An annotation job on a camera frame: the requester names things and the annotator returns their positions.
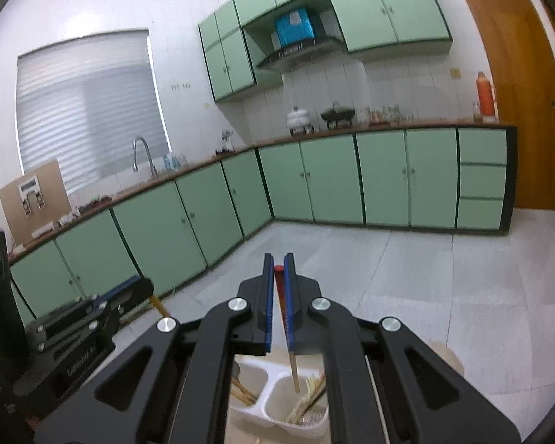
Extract black gold-banded chopstick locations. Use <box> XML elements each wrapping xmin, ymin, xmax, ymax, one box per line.
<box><xmin>305</xmin><ymin>386</ymin><xmax>328</xmax><ymax>414</ymax></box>

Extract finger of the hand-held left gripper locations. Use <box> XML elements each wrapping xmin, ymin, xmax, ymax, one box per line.
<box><xmin>76</xmin><ymin>275</ymin><xmax>143</xmax><ymax>308</ymax></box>
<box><xmin>97</xmin><ymin>278</ymin><xmax>155</xmax><ymax>329</ymax></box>

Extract white cooking pot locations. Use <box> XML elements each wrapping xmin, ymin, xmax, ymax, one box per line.
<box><xmin>285</xmin><ymin>107</ymin><xmax>313</xmax><ymax>135</ymax></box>

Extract clear bottles beside faucet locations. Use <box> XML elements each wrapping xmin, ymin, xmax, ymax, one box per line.
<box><xmin>164</xmin><ymin>152</ymin><xmax>188</xmax><ymax>173</ymax></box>

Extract orange thermos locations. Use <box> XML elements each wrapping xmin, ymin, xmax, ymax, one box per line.
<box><xmin>475</xmin><ymin>71</ymin><xmax>497</xmax><ymax>119</ymax></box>

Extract blue box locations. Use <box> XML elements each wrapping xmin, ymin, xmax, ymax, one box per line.
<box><xmin>273</xmin><ymin>6</ymin><xmax>316</xmax><ymax>50</ymax></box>

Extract white window blind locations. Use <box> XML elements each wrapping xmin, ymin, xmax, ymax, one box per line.
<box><xmin>16</xmin><ymin>29</ymin><xmax>170</xmax><ymax>196</ymax></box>

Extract grey range hood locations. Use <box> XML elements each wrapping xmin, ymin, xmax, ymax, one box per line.
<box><xmin>254</xmin><ymin>36</ymin><xmax>349</xmax><ymax>73</ymax></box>

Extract chrome kitchen faucet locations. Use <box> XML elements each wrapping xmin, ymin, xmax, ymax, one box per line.
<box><xmin>132</xmin><ymin>136</ymin><xmax>158</xmax><ymax>179</ymax></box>

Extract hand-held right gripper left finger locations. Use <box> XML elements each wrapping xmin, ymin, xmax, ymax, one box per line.
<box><xmin>34</xmin><ymin>252</ymin><xmax>277</xmax><ymax>444</ymax></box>

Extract black wok with lid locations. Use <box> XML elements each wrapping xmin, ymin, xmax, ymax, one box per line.
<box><xmin>320</xmin><ymin>101</ymin><xmax>356</xmax><ymax>129</ymax></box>

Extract green base kitchen cabinets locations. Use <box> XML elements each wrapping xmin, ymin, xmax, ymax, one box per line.
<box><xmin>9</xmin><ymin>125</ymin><xmax>519</xmax><ymax>330</ymax></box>

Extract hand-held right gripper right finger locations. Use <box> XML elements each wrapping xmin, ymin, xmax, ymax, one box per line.
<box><xmin>284</xmin><ymin>252</ymin><xmax>521</xmax><ymax>444</ymax></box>

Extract brown cardboard box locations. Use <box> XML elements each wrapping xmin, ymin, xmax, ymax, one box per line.
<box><xmin>0</xmin><ymin>159</ymin><xmax>73</xmax><ymax>247</ymax></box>

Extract white two-compartment utensil holder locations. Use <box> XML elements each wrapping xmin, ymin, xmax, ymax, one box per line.
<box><xmin>229</xmin><ymin>356</ymin><xmax>330</xmax><ymax>440</ymax></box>

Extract row of glass jars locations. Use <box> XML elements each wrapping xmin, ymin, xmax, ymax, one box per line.
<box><xmin>356</xmin><ymin>104</ymin><xmax>415</xmax><ymax>125</ymax></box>

